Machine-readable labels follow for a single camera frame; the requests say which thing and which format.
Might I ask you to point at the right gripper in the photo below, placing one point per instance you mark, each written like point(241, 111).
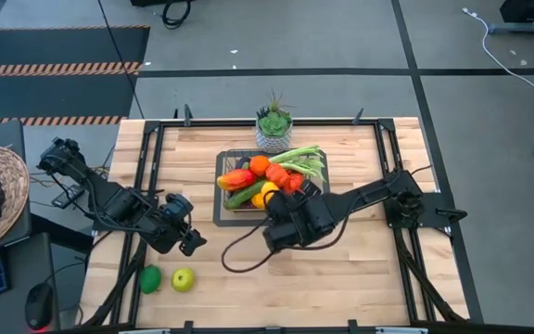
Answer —
point(311, 215)

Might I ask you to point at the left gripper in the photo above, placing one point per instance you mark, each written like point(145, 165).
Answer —
point(172, 234)

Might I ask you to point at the red-orange crinkled pepper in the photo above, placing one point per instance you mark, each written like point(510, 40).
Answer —
point(295, 183)

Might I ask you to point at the orange crinkled pepper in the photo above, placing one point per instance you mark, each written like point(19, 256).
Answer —
point(277, 175)

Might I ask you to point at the yellow-green apple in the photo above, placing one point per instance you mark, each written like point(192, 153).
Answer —
point(183, 279)

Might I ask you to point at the green white celery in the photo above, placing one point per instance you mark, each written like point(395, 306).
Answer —
point(295, 154)

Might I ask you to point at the round orange fruit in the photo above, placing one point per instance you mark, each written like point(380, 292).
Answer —
point(260, 165)

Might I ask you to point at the long green cucumber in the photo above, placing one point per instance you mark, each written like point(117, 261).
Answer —
point(241, 197)

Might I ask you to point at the dark green lime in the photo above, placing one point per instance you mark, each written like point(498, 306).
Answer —
point(150, 279)

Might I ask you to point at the red yellow mango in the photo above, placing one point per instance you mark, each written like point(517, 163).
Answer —
point(237, 180)

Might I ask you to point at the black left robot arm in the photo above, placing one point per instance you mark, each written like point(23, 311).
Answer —
point(109, 204)

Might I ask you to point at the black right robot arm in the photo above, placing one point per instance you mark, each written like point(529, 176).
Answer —
point(369, 195)

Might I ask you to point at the potted green succulent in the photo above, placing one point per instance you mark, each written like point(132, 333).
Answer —
point(274, 124)

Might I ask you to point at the small black controller box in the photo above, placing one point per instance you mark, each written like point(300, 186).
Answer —
point(63, 200)

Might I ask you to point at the black computer mouse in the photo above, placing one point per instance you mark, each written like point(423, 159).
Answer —
point(39, 306)

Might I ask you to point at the dark grey side desk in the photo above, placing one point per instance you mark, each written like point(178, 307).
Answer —
point(16, 269)

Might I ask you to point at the woven straw bowl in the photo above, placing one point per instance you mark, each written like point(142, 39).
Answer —
point(14, 185)

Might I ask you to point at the black hazard-striped floor mat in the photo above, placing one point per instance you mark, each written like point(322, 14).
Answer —
point(54, 46)

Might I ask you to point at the grey desk base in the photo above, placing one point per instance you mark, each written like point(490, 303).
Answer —
point(522, 28)

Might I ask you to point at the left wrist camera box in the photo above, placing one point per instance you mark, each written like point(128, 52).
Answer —
point(179, 206)

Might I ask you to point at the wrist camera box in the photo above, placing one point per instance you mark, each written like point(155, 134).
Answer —
point(179, 206)
point(278, 239)

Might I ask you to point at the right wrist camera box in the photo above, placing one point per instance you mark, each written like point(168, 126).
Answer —
point(278, 239)

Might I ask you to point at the black aluminium table frame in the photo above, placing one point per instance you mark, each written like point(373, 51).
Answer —
point(152, 127)

